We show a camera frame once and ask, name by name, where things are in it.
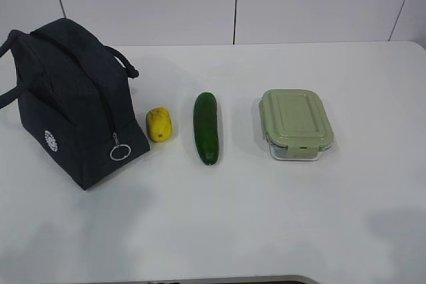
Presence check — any dark navy lunch bag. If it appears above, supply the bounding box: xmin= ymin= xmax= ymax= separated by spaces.
xmin=1 ymin=18 xmax=150 ymax=190

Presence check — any green cucumber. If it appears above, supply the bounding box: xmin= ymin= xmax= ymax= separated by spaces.
xmin=193 ymin=92 xmax=220 ymax=166

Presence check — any glass container green lid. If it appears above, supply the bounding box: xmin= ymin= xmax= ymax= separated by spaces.
xmin=259 ymin=89 xmax=334 ymax=161

